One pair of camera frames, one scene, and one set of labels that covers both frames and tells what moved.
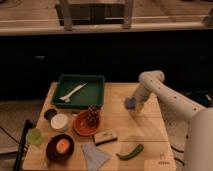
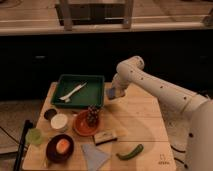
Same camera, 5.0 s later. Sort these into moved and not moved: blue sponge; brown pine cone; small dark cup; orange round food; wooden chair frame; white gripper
Moved: blue sponge; white gripper
Not moved: orange round food; brown pine cone; wooden chair frame; small dark cup
